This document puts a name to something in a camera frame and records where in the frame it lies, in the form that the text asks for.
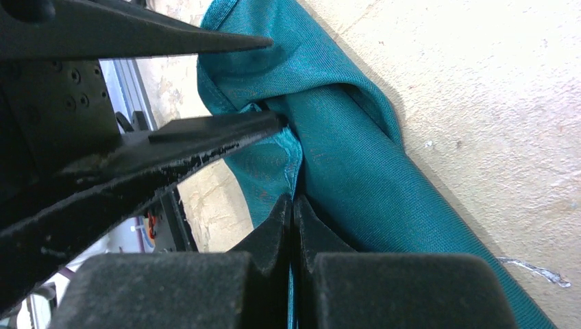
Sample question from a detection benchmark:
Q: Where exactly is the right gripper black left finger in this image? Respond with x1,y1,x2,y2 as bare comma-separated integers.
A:
50,194,292,328

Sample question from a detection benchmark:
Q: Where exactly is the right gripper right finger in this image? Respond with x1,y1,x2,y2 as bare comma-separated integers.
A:
293,196,517,328

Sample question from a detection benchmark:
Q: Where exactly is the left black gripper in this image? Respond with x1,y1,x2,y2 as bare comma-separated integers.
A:
1,1,284,313

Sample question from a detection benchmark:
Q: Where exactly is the teal cloth napkin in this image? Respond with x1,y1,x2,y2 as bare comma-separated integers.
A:
197,1,553,328

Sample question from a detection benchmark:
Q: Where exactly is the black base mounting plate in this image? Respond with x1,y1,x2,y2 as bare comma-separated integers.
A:
143,188,198,252

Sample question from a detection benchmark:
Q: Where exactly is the aluminium rail frame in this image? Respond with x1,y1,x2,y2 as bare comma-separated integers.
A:
99,59,158,134

